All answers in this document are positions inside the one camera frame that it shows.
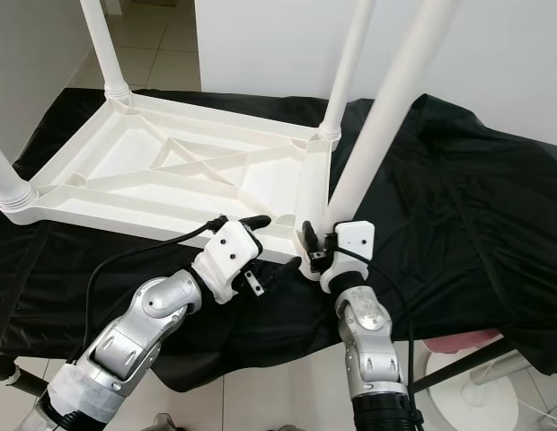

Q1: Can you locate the white plastic table top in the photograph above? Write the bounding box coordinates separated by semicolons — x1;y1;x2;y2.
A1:
0;92;333;279

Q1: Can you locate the white plastic table leg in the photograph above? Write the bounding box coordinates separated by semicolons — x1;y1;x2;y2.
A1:
323;0;464;230
317;0;376;143
79;0;132;101
0;144;39;212

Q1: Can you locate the black table cloth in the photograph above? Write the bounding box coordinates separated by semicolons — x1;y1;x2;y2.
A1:
0;88;557;394

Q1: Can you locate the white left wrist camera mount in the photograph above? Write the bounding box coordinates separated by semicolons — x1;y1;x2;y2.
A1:
193;220;261;304

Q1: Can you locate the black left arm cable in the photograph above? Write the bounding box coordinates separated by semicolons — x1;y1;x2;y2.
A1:
85;215;230;342

